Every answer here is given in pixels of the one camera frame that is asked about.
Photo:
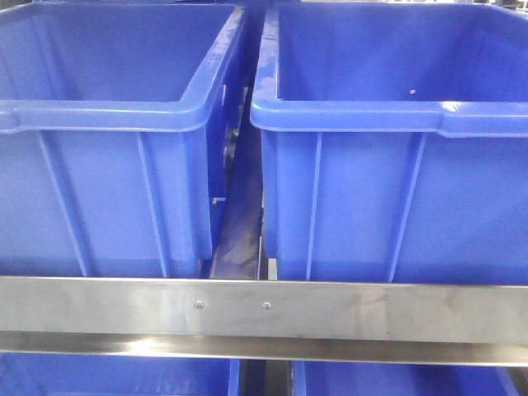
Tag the steel shelf front beam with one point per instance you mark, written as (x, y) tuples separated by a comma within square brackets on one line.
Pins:
[(266, 319)]

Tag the blue bin lower shelf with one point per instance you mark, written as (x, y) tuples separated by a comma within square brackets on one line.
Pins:
[(47, 374)]

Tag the blue bin front right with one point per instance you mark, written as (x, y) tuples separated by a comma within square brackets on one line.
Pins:
[(394, 142)]

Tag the blue bin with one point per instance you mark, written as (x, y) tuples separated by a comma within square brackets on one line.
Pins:
[(394, 142), (347, 378), (113, 124)]

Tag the blue bin front left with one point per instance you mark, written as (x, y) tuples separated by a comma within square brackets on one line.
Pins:
[(113, 124)]

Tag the blue bin lower right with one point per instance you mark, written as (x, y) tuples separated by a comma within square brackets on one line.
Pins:
[(347, 378)]

